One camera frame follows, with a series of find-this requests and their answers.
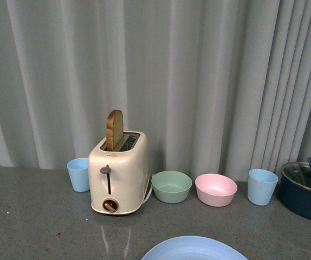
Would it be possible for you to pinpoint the blue plate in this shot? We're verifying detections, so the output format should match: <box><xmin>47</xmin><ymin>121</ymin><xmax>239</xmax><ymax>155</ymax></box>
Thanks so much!
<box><xmin>142</xmin><ymin>236</ymin><xmax>246</xmax><ymax>260</ymax></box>

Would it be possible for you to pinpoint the brown bread slice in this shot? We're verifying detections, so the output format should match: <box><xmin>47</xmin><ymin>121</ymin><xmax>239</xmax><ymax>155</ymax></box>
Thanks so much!
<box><xmin>106</xmin><ymin>109</ymin><xmax>124</xmax><ymax>151</ymax></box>

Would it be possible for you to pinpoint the green bowl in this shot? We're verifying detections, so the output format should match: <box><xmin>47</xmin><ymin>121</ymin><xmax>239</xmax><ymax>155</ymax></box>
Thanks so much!
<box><xmin>151</xmin><ymin>171</ymin><xmax>192</xmax><ymax>204</ymax></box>

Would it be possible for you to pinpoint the cream toaster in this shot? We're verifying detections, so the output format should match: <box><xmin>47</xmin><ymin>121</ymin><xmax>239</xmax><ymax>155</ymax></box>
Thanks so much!
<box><xmin>88</xmin><ymin>131</ymin><xmax>150</xmax><ymax>215</ymax></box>

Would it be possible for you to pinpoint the grey curtain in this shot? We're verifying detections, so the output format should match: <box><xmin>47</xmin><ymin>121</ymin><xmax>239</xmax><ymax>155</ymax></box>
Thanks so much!
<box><xmin>0</xmin><ymin>1</ymin><xmax>311</xmax><ymax>181</ymax></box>

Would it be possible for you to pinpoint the pink bowl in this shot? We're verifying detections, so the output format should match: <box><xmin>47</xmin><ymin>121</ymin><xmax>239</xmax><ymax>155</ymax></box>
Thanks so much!
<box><xmin>195</xmin><ymin>173</ymin><xmax>238</xmax><ymax>207</ymax></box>

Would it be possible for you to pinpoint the light blue cup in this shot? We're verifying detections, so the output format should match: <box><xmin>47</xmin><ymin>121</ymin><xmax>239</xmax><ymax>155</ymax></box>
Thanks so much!
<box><xmin>67</xmin><ymin>158</ymin><xmax>90</xmax><ymax>192</ymax></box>
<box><xmin>248</xmin><ymin>169</ymin><xmax>278</xmax><ymax>206</ymax></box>

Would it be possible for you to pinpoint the glass pot lid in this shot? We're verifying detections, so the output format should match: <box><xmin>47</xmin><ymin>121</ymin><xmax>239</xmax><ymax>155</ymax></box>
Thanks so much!
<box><xmin>281</xmin><ymin>157</ymin><xmax>311</xmax><ymax>192</ymax></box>

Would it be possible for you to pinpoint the dark blue saucepan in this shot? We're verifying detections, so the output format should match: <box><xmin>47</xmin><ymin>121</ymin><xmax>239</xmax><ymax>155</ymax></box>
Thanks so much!
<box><xmin>277</xmin><ymin>175</ymin><xmax>311</xmax><ymax>220</ymax></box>

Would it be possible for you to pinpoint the white toaster cable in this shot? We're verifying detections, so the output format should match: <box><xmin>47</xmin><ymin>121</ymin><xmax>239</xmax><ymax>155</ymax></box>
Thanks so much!
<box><xmin>140</xmin><ymin>174</ymin><xmax>154</xmax><ymax>206</ymax></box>

